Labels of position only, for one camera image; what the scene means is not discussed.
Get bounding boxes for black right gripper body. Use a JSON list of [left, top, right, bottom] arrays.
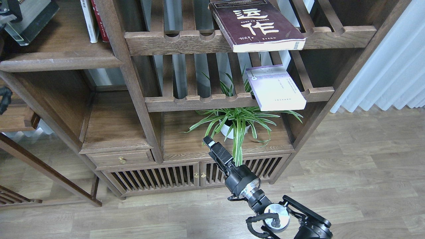
[[215, 159, 261, 199]]

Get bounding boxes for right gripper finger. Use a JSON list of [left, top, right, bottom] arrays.
[[203, 136, 235, 166]]

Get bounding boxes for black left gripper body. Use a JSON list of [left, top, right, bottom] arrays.
[[0, 0, 23, 25]]

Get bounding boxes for yellow and black book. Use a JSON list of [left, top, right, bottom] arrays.
[[4, 0, 59, 46]]

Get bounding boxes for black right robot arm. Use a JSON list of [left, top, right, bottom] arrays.
[[203, 136, 333, 239]]

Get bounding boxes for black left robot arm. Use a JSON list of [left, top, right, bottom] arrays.
[[0, 0, 23, 115]]

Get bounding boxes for white plant pot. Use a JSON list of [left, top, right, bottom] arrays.
[[220, 122, 234, 139]]

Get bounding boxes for white upright book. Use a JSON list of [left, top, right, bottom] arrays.
[[80, 0, 100, 43]]

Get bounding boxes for pale purple book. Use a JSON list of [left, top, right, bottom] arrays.
[[246, 64, 306, 112]]

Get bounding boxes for red upright book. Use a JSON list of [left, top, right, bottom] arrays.
[[91, 0, 110, 42]]

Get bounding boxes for brass drawer knob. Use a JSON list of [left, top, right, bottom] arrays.
[[118, 156, 127, 164]]

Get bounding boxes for dark wooden bookshelf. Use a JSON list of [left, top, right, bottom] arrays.
[[1, 0, 410, 198]]

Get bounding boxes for dark maroon book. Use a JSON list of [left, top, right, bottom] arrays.
[[208, 0, 306, 53]]

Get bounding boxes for white curtain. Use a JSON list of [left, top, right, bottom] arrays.
[[330, 0, 425, 113]]

